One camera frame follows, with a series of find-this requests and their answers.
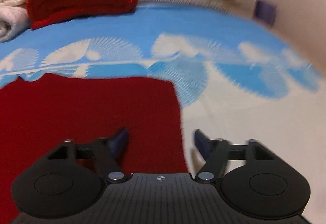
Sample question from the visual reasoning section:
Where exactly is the purple box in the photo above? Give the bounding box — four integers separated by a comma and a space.
253, 0, 277, 26

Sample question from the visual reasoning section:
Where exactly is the dark red knit sweater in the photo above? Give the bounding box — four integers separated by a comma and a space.
1, 73, 188, 223

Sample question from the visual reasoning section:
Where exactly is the blue white patterned bedsheet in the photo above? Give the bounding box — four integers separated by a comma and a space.
1, 4, 325, 178

